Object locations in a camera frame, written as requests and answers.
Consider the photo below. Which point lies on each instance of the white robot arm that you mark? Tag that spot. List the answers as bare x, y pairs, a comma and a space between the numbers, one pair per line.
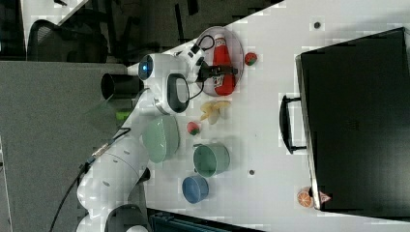
111, 173

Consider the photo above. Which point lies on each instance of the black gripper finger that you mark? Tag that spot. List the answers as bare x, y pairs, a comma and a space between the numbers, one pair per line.
218, 70

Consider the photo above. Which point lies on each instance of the yellow plush peeled banana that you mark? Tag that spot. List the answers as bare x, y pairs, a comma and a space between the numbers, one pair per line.
211, 110

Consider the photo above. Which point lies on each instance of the red plush ketchup bottle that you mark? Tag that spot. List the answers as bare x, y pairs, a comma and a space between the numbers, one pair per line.
224, 82

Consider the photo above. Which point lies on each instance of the red plush strawberry near plate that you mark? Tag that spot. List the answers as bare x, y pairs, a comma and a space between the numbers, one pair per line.
250, 58

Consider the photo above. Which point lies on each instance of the green plastic mug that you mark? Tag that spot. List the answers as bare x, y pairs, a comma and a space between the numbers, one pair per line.
211, 159

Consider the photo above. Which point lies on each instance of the red plush strawberry near colander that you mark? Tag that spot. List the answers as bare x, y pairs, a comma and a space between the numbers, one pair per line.
193, 128

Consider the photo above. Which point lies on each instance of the silver black toaster oven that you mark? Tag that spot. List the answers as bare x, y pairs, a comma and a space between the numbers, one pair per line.
355, 107

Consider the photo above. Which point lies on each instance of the orange slice toy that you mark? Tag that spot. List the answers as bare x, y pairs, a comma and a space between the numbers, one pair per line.
304, 198

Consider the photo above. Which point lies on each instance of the black office chair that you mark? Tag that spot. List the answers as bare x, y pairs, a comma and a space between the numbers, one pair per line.
71, 43

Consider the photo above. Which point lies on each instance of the black cylinder cup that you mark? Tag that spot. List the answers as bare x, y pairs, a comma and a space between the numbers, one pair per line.
120, 86

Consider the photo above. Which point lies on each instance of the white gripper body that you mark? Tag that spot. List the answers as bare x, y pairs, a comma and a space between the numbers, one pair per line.
194, 56

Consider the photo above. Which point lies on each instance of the blue plastic cup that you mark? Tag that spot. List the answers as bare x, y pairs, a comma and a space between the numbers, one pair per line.
195, 189

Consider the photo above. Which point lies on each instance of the green perforated colander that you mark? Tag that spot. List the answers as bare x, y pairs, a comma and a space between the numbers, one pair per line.
161, 138

